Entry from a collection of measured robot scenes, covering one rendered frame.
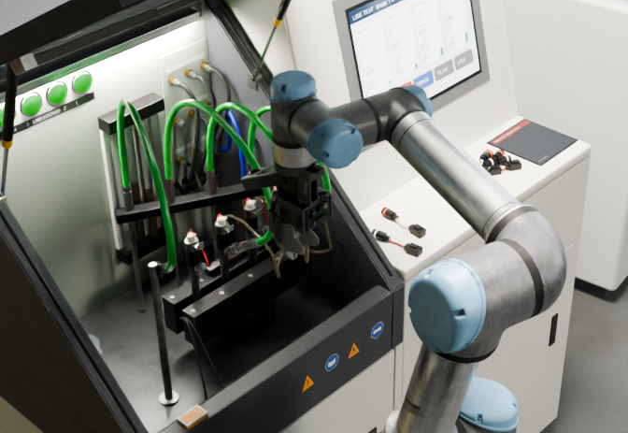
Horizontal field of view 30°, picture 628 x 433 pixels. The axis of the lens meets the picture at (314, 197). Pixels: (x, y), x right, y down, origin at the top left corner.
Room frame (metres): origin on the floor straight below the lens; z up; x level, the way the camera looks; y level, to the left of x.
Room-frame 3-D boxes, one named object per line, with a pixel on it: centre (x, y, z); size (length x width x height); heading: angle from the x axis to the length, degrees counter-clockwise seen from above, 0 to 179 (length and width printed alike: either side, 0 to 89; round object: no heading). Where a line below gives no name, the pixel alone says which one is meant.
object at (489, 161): (2.30, -0.38, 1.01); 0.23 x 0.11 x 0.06; 135
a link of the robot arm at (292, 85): (1.67, 0.03, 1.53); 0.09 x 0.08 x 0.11; 30
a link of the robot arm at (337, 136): (1.59, -0.04, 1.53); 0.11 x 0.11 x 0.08; 30
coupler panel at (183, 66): (2.24, 0.26, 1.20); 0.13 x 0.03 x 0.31; 135
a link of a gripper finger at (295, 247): (1.66, 0.04, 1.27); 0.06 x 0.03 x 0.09; 45
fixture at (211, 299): (1.97, 0.16, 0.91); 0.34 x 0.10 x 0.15; 135
